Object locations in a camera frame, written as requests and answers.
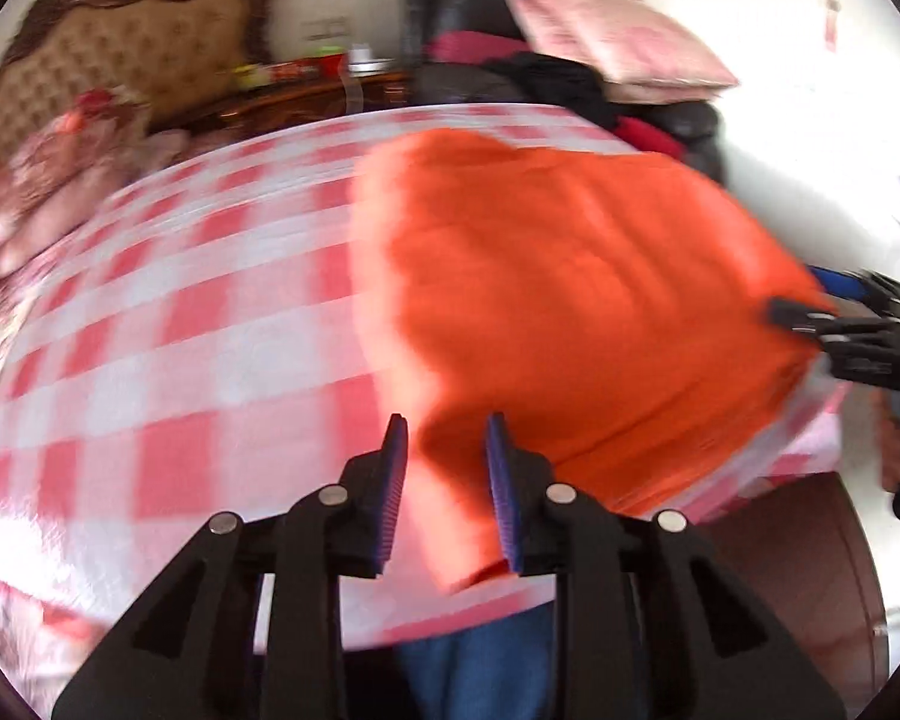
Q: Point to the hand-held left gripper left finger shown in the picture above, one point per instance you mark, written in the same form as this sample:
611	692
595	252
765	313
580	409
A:
394	480

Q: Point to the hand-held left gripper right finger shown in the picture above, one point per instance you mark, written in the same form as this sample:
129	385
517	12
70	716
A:
502	495

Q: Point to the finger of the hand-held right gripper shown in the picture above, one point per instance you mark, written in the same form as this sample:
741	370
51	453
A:
795	312
840	282

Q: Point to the orange pants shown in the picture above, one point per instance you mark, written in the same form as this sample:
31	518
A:
570	277

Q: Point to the person's blue jeans leg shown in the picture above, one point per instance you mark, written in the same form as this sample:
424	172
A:
472	667

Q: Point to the red clothing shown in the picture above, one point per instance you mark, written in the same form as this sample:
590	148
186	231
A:
649	136

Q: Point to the brown furniture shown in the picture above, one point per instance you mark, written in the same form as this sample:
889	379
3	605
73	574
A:
795	585

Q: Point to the red white checkered plastic sheet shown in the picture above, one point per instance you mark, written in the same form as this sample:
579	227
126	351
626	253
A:
195	315

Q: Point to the large pink cushion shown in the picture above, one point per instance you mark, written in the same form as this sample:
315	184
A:
622	37

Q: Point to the black clothing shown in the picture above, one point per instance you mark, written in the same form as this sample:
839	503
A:
555	86

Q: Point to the carved wooden nightstand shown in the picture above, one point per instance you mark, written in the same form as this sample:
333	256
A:
292	101

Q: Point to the pink cloth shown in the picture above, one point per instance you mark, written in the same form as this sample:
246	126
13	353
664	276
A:
472	46

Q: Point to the red box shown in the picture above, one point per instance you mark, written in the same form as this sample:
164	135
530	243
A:
294	72
328	60

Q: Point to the white device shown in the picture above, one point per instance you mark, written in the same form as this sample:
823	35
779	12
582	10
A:
366	60

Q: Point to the yellow green box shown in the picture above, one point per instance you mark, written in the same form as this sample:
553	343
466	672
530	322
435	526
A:
246	77

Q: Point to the pink floral quilt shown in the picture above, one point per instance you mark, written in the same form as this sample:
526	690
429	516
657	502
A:
37	225

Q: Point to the black leather sofa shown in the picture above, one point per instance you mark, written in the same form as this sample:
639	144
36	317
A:
457	0

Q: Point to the tufted carved wooden headboard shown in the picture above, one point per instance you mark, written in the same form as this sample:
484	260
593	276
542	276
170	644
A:
142	45

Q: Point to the wall socket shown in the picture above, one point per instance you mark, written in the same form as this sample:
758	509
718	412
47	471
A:
326	28

